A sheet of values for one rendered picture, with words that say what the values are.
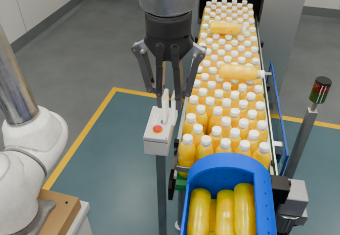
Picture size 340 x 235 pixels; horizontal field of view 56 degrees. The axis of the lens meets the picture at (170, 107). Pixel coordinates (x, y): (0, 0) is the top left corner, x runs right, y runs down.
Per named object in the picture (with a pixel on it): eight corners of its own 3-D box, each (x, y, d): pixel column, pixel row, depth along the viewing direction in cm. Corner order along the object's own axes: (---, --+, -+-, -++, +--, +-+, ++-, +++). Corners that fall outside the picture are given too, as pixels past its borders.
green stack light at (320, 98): (310, 103, 134) (313, 93, 130) (307, 94, 138) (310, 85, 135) (326, 104, 133) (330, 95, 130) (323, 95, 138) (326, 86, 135)
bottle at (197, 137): (204, 155, 145) (207, 126, 133) (202, 168, 139) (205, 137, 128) (188, 153, 146) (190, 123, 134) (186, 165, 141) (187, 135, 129)
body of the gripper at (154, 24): (198, 0, 52) (196, 50, 58) (147, -3, 53) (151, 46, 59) (191, 18, 46) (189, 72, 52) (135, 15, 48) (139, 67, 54)
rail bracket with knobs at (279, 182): (261, 203, 126) (266, 187, 120) (260, 188, 132) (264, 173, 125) (287, 206, 125) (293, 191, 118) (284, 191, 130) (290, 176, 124)
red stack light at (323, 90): (313, 93, 130) (316, 86, 128) (310, 84, 135) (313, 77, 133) (330, 95, 130) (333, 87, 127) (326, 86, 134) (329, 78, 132)
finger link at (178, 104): (176, 84, 60) (192, 86, 59) (176, 105, 63) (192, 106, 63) (175, 89, 59) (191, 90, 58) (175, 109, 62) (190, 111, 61)
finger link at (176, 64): (173, 36, 55) (181, 36, 55) (178, 89, 62) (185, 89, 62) (168, 47, 52) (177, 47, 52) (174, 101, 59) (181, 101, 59)
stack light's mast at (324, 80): (306, 113, 137) (317, 84, 127) (304, 104, 142) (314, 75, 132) (321, 115, 137) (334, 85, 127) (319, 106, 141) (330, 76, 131)
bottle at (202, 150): (201, 181, 134) (204, 151, 122) (191, 170, 138) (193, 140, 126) (214, 174, 137) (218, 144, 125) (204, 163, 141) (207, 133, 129)
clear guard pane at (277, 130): (265, 216, 171) (286, 155, 140) (257, 120, 230) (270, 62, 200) (266, 217, 171) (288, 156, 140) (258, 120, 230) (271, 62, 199)
